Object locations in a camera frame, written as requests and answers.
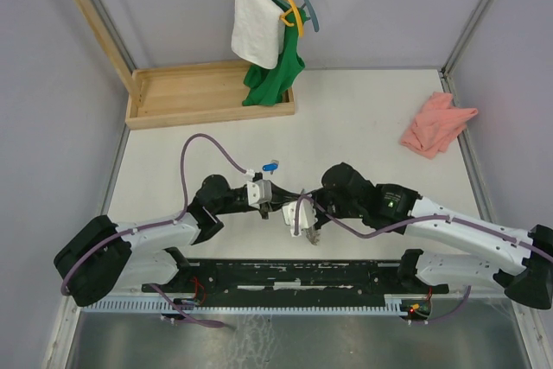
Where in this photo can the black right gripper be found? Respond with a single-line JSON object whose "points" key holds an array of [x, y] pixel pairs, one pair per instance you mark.
{"points": [[315, 194]]}

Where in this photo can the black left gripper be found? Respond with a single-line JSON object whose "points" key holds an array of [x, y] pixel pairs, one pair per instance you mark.
{"points": [[279, 196]]}

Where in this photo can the key with blue tag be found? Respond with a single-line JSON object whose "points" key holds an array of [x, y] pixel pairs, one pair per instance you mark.
{"points": [[271, 167]]}

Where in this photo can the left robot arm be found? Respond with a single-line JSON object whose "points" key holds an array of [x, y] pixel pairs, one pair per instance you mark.
{"points": [[106, 256]]}

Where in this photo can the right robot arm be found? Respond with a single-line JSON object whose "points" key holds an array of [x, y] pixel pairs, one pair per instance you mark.
{"points": [[516, 261]]}

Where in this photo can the wooden tray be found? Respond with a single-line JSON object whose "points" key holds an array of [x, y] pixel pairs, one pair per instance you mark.
{"points": [[197, 94]]}

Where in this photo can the green garment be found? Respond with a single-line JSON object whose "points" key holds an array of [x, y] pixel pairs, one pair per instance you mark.
{"points": [[267, 86]]}

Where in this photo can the pink cloth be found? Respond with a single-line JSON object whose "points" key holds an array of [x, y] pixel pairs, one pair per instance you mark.
{"points": [[438, 123]]}

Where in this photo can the white towel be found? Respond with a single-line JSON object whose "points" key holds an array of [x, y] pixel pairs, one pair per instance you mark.
{"points": [[258, 32]]}

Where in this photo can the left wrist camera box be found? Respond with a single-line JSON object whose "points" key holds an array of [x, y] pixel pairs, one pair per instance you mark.
{"points": [[258, 192]]}

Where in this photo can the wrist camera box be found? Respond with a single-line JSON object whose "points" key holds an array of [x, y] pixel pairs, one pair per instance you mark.
{"points": [[258, 192], [299, 216]]}

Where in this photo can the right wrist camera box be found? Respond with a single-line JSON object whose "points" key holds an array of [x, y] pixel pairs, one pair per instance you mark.
{"points": [[299, 216]]}

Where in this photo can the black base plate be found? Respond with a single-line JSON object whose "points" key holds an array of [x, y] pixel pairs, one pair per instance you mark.
{"points": [[284, 283]]}

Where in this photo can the white slotted cable duct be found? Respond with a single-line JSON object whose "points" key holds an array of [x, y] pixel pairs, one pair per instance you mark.
{"points": [[157, 305]]}

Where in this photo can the wooden rack post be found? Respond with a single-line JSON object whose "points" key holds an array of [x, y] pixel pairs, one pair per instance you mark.
{"points": [[101, 26]]}

